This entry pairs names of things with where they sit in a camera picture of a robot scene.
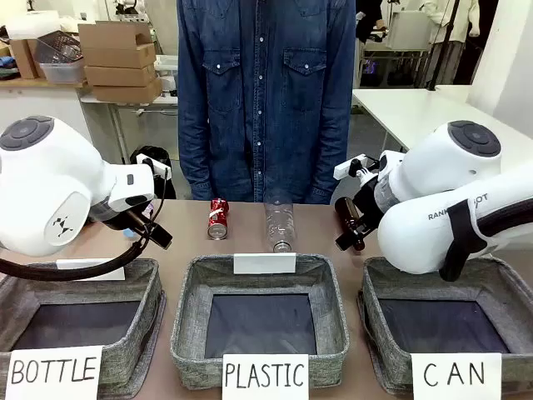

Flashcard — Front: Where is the large clear plastic bottle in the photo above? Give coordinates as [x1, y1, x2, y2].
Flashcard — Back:
[264, 195, 296, 254]

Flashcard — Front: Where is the small cardboard box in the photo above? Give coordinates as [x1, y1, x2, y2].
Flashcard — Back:
[9, 37, 43, 80]

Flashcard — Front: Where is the white cabinet box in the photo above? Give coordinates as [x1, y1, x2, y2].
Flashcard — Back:
[386, 10, 435, 52]

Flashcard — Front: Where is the clear plastic storage bin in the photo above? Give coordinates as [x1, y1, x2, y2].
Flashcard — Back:
[34, 31, 87, 85]

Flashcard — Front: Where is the person's left forearm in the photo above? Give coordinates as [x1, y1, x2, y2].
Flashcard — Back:
[310, 107, 356, 205]

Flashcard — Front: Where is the large white table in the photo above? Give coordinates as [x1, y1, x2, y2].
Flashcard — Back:
[351, 85, 533, 156]

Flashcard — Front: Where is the white BOTTLE paper label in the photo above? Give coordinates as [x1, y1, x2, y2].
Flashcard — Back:
[6, 345, 104, 400]

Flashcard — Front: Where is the white desk with metal legs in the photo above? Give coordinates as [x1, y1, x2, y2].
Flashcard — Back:
[80, 53, 181, 166]

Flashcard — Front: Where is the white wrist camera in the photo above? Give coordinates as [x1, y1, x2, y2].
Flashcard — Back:
[136, 152, 172, 178]
[333, 154, 381, 181]

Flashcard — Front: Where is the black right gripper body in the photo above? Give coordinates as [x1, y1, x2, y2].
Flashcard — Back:
[353, 177, 382, 234]

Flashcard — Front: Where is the black backpack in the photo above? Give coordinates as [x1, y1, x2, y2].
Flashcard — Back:
[129, 145, 177, 201]

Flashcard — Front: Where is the bystander in black jacket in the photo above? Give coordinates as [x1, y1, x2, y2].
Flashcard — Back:
[356, 0, 389, 43]

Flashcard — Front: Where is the black strap on arm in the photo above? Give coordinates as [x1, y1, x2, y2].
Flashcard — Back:
[438, 199, 484, 283]

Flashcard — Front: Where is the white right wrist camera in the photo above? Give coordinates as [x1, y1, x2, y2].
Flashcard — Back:
[333, 154, 381, 181]

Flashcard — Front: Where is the brown glass bottle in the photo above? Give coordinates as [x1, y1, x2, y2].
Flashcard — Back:
[334, 197, 370, 254]

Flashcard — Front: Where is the grey basket labelled plastic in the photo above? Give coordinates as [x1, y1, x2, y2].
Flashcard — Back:
[170, 253, 350, 391]

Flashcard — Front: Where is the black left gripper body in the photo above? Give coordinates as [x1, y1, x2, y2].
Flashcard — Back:
[89, 198, 147, 234]

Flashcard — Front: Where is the blank white card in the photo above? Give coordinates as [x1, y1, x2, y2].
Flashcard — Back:
[55, 257, 127, 283]
[233, 252, 297, 276]

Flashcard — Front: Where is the white CAN paper label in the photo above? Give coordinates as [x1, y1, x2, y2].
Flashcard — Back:
[411, 352, 503, 400]

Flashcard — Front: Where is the black stand pole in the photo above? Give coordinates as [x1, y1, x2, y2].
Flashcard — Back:
[426, 0, 460, 91]

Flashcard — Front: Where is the black sleeved arm cable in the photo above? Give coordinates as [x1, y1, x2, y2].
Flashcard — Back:
[474, 198, 533, 256]

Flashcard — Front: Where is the flat cardboard box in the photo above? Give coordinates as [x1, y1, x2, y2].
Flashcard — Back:
[82, 62, 158, 88]
[91, 77, 164, 103]

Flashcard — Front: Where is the grey basket labelled can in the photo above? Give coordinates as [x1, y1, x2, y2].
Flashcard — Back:
[357, 254, 533, 396]

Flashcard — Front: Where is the open large cardboard box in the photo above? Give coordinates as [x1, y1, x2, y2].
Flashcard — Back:
[77, 22, 157, 68]

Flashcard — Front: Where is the person in denim shirt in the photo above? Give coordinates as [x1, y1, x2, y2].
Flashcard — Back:
[176, 0, 357, 205]

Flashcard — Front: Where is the crushed red can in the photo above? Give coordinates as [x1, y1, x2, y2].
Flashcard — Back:
[207, 198, 232, 242]

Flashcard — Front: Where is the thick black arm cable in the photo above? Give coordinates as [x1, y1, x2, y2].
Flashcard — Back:
[0, 227, 152, 283]

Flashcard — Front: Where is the white PLASTIC paper label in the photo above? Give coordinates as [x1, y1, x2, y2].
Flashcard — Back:
[222, 353, 310, 400]

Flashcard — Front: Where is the grey basket labelled bottle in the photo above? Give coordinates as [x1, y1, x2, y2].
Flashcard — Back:
[0, 257, 166, 388]

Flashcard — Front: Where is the person's right forearm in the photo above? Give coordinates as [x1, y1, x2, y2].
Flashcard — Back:
[177, 107, 214, 202]

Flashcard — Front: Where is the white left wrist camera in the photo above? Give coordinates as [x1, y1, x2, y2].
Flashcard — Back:
[136, 152, 172, 178]

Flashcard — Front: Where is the white counter with wood top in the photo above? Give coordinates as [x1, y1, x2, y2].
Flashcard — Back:
[0, 77, 93, 138]

